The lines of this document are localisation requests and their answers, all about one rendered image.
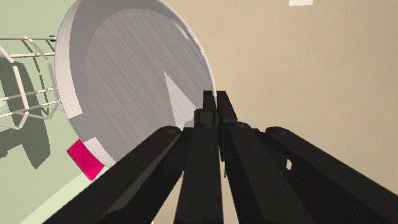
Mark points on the grey round plate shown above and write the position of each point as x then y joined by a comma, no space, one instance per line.
125,68

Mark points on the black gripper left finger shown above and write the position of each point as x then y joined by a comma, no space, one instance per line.
134,189

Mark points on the pink square coaster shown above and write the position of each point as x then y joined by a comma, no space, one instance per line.
88,164

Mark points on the white wire dish rack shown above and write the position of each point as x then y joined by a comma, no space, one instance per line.
19,82

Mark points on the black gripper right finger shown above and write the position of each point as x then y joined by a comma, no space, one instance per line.
320,189

